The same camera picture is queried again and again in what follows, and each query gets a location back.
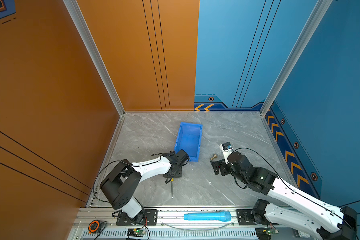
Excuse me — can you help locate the yellow handled screwdriver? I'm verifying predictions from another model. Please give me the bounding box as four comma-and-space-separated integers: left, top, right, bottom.
169, 178, 174, 199

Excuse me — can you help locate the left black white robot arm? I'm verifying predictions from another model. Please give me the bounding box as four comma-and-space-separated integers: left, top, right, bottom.
100, 150, 190, 224

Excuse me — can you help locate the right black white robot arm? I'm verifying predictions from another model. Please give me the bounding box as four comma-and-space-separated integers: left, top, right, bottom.
211, 150, 359, 240

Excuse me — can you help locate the blue plastic storage bin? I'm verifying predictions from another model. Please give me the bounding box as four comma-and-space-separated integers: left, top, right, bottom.
175, 122, 203, 162

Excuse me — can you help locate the light blue plastic cylinder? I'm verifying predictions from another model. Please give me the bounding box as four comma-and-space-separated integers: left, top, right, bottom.
184, 211, 232, 222

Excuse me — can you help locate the right circuit board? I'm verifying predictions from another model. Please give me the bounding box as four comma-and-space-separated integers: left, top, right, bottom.
255, 228, 275, 240

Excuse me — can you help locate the circuit board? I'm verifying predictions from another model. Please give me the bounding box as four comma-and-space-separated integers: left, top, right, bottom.
126, 228, 148, 240
255, 228, 275, 240

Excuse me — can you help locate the left circuit board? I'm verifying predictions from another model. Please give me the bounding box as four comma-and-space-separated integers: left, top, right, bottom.
126, 228, 148, 240

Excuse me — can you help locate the orange black tape measure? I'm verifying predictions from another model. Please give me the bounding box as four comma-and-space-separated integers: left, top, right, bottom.
88, 220, 102, 234

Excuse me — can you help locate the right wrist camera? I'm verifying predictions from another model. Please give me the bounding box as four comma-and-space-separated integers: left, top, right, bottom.
220, 142, 234, 164

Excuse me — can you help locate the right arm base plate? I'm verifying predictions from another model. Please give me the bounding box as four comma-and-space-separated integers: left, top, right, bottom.
236, 209, 257, 226

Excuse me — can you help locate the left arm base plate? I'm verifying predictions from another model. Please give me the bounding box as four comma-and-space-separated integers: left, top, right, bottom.
116, 209, 158, 226

